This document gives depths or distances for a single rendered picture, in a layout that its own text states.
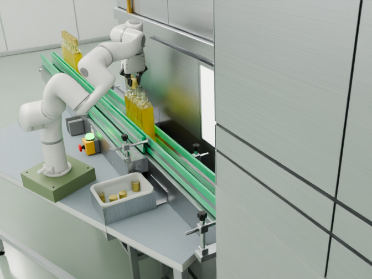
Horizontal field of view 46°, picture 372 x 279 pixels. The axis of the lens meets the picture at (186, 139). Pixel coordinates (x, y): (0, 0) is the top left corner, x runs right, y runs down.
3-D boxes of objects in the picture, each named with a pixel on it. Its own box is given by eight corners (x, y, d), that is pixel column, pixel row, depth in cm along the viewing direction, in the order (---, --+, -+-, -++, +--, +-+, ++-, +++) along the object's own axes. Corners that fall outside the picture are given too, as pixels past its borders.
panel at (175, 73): (271, 185, 148) (276, 89, 133) (264, 187, 147) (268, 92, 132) (158, 103, 220) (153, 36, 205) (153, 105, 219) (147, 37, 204)
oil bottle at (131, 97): (146, 135, 211) (143, 93, 201) (135, 138, 208) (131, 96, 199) (141, 131, 215) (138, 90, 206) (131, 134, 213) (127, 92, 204)
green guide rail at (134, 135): (145, 153, 194) (144, 136, 190) (143, 153, 193) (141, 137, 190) (53, 62, 333) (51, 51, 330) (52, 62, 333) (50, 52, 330)
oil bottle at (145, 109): (156, 144, 202) (153, 101, 192) (145, 147, 199) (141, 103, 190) (151, 140, 206) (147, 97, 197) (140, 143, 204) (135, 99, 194)
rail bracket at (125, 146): (151, 156, 191) (149, 130, 185) (115, 166, 184) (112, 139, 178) (149, 153, 193) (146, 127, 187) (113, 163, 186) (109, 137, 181)
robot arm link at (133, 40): (93, 62, 171) (120, 39, 185) (123, 71, 167) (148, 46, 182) (92, 43, 165) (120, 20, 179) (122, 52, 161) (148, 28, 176)
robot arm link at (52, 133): (68, 140, 189) (62, 106, 181) (37, 148, 183) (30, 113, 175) (61, 132, 196) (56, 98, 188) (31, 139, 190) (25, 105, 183)
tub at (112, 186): (157, 207, 179) (155, 189, 175) (104, 225, 169) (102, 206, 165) (140, 187, 192) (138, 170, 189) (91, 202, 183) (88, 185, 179)
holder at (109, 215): (168, 203, 181) (167, 187, 178) (105, 225, 170) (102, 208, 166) (151, 185, 195) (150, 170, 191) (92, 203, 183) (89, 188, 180)
